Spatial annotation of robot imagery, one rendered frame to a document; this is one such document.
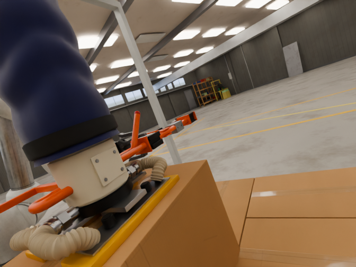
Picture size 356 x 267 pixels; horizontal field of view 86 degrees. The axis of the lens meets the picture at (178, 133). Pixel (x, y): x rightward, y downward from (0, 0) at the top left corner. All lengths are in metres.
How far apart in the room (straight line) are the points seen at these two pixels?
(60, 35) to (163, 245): 0.53
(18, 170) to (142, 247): 0.93
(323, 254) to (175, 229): 0.55
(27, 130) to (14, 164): 0.75
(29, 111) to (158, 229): 0.38
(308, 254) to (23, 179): 1.29
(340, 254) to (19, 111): 0.99
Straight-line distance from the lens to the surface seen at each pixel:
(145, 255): 0.46
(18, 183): 1.28
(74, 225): 0.56
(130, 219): 0.50
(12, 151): 1.25
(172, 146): 3.73
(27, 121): 0.52
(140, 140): 0.71
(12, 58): 0.53
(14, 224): 1.15
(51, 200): 0.51
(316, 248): 0.91
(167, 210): 0.50
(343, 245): 0.93
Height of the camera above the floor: 1.18
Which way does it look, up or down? 8 degrees down
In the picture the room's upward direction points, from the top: 21 degrees counter-clockwise
